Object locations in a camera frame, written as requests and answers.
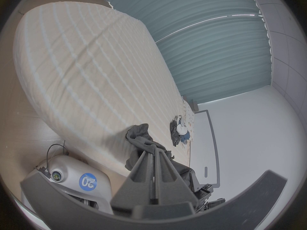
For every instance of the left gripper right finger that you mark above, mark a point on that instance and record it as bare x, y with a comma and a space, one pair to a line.
177, 190

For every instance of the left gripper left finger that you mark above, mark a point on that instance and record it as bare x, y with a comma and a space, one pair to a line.
136, 188

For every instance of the black T-shirt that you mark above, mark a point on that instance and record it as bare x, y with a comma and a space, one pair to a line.
141, 138

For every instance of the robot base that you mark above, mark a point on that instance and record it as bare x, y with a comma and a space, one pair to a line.
72, 171

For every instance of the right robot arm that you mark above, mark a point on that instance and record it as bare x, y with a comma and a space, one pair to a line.
202, 190

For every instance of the pile of clothes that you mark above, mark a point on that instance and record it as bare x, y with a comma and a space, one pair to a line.
176, 130

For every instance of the bed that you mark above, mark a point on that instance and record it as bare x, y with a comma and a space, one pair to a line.
84, 68

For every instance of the white printed pillow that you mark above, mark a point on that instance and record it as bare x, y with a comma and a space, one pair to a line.
189, 118

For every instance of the grey bedside table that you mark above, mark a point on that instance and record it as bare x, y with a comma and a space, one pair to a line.
194, 105

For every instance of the blue-green curtain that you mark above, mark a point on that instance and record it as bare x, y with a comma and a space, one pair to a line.
215, 56
179, 3

